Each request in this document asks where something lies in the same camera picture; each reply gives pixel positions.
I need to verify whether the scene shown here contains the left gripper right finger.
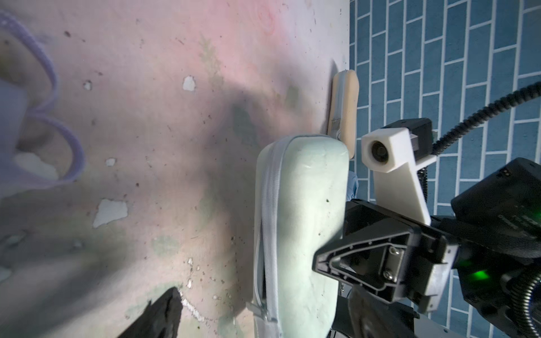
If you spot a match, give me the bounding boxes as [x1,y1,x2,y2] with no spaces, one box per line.
[348,287,418,338]

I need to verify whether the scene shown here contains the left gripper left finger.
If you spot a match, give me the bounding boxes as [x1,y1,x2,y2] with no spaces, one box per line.
[118,287,183,338]

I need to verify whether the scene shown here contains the mint green umbrella case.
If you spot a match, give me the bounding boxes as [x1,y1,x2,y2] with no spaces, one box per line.
[247,135,349,337]

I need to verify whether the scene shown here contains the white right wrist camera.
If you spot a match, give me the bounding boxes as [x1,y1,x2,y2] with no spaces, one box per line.
[361,118,436,226]

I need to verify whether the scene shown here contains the beige umbrella case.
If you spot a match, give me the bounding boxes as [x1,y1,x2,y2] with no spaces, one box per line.
[327,70,359,160]

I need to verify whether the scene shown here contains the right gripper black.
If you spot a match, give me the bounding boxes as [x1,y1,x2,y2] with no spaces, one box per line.
[312,158,540,337]

